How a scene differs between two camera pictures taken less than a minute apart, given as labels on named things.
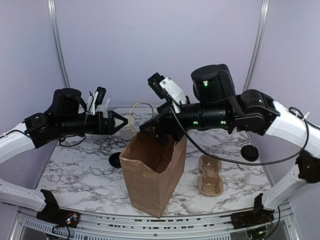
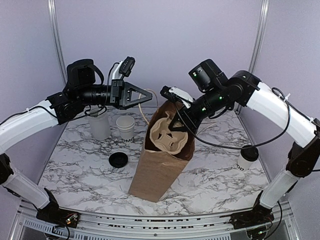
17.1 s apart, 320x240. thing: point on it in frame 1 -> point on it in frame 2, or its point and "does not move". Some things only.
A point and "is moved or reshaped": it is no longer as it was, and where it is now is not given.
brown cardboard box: (152, 171) is moved or reshaped
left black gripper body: (97, 128) -> (116, 93)
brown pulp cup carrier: (210, 182) is moved or reshaped
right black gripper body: (177, 135) -> (194, 121)
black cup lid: (249, 152) does not move
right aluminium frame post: (264, 9) does not move
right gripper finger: (156, 128) -> (176, 119)
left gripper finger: (112, 129) -> (127, 100)
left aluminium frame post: (57, 35) does not move
